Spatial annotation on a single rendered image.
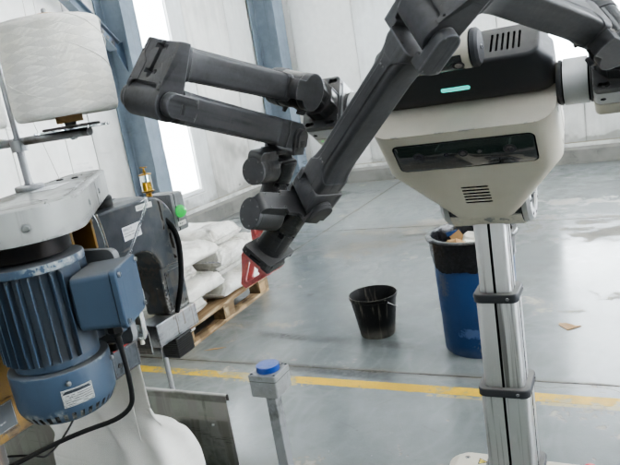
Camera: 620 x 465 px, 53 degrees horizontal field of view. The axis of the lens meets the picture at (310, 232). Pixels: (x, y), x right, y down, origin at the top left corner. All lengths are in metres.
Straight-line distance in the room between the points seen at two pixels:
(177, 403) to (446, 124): 1.10
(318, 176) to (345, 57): 8.63
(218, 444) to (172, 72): 1.17
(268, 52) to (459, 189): 8.59
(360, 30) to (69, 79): 8.65
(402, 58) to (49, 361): 0.66
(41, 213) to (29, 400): 0.28
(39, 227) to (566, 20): 0.82
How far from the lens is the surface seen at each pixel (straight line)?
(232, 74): 1.15
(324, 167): 1.05
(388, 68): 0.93
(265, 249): 1.18
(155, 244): 1.42
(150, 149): 7.08
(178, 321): 1.48
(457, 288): 3.34
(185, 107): 1.04
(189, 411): 1.89
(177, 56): 1.03
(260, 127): 1.24
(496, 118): 1.32
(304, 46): 9.94
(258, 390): 1.63
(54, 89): 1.05
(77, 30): 1.07
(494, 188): 1.46
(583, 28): 1.11
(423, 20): 0.88
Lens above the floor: 1.51
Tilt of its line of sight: 13 degrees down
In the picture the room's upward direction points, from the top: 9 degrees counter-clockwise
